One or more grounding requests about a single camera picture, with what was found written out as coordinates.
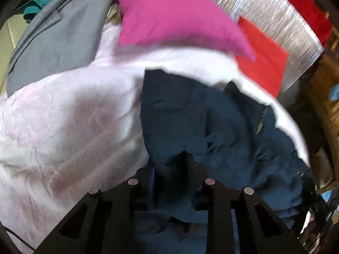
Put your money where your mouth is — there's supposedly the dark red cloth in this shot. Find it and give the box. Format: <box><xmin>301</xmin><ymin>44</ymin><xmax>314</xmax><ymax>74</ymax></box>
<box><xmin>288</xmin><ymin>0</ymin><xmax>333</xmax><ymax>48</ymax></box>

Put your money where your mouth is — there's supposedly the wicker basket shelf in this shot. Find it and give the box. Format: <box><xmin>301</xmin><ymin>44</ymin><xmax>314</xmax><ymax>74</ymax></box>
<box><xmin>306</xmin><ymin>54</ymin><xmax>338</xmax><ymax>186</ymax></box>

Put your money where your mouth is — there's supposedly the light blue cloth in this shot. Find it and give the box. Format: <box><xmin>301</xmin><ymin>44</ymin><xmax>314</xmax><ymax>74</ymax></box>
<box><xmin>329</xmin><ymin>84</ymin><xmax>339</xmax><ymax>102</ymax></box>

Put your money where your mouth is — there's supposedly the magenta pillow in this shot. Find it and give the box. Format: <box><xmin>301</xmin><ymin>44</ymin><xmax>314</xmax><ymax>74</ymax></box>
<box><xmin>117</xmin><ymin>0</ymin><xmax>254</xmax><ymax>60</ymax></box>

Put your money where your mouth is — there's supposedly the silver foil insulation sheet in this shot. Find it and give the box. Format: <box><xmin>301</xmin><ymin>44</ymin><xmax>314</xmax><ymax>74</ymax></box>
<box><xmin>213</xmin><ymin>0</ymin><xmax>324</xmax><ymax>92</ymax></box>

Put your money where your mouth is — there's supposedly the grey garment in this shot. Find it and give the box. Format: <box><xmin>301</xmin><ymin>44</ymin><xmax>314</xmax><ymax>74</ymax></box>
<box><xmin>6</xmin><ymin>0</ymin><xmax>113</xmax><ymax>96</ymax></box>

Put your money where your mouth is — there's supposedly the black cable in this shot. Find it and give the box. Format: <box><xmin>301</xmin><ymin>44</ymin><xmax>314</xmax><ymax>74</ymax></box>
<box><xmin>3</xmin><ymin>225</ymin><xmax>36</xmax><ymax>252</ymax></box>

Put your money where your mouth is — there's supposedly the navy blue puffer jacket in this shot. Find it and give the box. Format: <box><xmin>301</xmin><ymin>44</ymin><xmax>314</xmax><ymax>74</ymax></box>
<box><xmin>133</xmin><ymin>69</ymin><xmax>314</xmax><ymax>253</ymax></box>

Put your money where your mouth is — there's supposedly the teal garment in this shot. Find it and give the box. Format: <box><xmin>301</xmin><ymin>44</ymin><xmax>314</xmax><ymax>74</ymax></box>
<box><xmin>22</xmin><ymin>0</ymin><xmax>51</xmax><ymax>23</ymax></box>

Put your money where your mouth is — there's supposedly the red pillow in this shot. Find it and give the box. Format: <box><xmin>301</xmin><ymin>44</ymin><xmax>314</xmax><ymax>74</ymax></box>
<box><xmin>236</xmin><ymin>17</ymin><xmax>288</xmax><ymax>97</ymax></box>

